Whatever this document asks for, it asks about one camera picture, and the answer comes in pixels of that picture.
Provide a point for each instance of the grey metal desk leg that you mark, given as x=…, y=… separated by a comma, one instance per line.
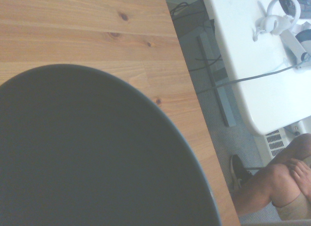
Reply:
x=218, y=90

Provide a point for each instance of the white headphones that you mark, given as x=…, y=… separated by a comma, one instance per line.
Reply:
x=274, y=23

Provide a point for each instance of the black sneaker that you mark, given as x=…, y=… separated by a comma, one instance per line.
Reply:
x=239, y=171

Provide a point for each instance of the white flat bar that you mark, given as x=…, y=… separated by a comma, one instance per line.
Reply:
x=292, y=45

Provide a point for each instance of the teal round plate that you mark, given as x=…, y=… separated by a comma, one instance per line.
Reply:
x=92, y=150

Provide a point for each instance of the white wall vent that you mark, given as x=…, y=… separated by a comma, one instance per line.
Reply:
x=275, y=144

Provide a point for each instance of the dark teal round object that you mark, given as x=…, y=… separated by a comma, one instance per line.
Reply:
x=305, y=37

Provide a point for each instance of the person's forearm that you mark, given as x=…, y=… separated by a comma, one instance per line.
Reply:
x=297, y=147

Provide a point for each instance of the person's hand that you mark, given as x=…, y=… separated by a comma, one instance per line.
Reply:
x=301, y=173

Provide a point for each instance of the person's bare leg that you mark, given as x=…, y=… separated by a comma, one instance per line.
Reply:
x=264, y=187

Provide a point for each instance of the white desk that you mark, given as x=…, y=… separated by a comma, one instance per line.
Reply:
x=247, y=65

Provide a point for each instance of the beige shorts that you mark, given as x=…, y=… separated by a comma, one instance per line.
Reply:
x=296, y=209

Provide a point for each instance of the black keyboard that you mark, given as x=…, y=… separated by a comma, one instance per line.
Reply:
x=295, y=5

